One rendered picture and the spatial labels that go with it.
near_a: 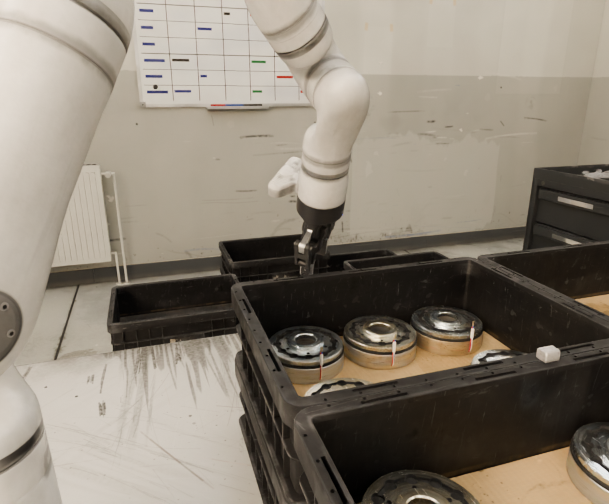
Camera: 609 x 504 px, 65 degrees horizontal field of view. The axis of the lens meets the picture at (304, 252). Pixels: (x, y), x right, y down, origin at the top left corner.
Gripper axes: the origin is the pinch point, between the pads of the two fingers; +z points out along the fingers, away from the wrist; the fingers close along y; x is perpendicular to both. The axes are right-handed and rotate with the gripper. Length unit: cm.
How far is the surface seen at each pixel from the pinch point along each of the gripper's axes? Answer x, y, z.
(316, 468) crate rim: -16, -43, -25
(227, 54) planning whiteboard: 140, 205, 70
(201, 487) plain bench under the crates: -1.3, -38.8, 6.4
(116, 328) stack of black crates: 52, -3, 50
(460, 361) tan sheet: -26.9, -12.3, -3.5
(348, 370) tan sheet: -13.4, -20.5, -3.5
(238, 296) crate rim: 2.8, -21.0, -10.6
